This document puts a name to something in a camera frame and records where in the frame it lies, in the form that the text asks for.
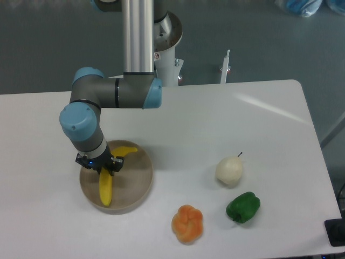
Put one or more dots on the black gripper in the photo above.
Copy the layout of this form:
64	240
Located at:
104	160

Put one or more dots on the green bell pepper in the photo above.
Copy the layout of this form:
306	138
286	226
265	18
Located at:
243	208

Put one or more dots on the clear plastic bag corner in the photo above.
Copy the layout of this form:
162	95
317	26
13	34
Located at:
337	6

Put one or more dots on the yellow banana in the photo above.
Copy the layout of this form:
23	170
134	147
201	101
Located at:
105	178

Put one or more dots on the blue plastic bag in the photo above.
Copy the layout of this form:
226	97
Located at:
301	8

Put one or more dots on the orange knotted bread roll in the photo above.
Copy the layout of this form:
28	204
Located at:
187	224

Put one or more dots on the black device at edge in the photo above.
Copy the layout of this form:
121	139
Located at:
335	231

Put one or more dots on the white upright bar right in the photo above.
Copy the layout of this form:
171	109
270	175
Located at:
226	68

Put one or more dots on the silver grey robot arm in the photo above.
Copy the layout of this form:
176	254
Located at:
91	91

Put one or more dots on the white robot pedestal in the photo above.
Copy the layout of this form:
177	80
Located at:
167	35

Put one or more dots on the white pear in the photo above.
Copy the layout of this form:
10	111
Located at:
229	170

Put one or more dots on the beige round plate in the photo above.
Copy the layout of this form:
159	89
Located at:
130	185

